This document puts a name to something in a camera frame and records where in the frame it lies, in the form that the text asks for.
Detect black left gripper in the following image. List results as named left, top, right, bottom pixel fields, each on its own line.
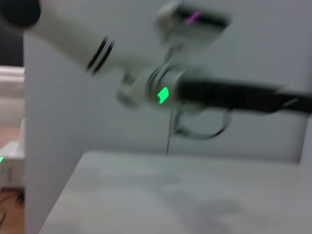
left=177, top=77, right=312, bottom=116

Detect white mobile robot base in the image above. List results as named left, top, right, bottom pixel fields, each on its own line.
left=0, top=116, right=27, bottom=190

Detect white partition panel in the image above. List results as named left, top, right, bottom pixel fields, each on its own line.
left=166, top=0, right=307, bottom=166
left=23, top=0, right=171, bottom=234

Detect black floor cable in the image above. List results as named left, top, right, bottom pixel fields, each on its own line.
left=0, top=187, right=25, bottom=204

